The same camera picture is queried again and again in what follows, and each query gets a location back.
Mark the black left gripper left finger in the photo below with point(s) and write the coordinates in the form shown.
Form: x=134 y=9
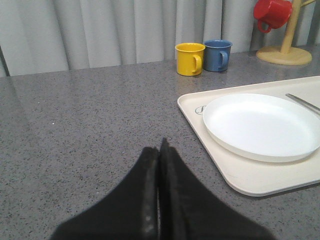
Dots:
x=128 y=212

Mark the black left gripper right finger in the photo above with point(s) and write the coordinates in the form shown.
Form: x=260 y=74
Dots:
x=189 y=211

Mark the white round plate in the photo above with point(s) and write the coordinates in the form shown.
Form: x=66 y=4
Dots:
x=262 y=127

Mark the silver metal fork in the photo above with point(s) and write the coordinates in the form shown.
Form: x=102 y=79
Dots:
x=303 y=102

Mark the cream rabbit serving tray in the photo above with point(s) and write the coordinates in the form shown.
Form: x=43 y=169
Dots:
x=251 y=177

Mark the yellow enamel mug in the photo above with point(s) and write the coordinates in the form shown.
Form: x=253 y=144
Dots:
x=189 y=58

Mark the blue enamel mug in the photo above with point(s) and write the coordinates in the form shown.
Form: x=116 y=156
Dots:
x=216 y=55

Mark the wooden mug tree stand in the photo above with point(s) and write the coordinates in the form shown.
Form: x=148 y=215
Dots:
x=285 y=54

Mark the red enamel mug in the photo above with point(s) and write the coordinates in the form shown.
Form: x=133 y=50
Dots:
x=272 y=14

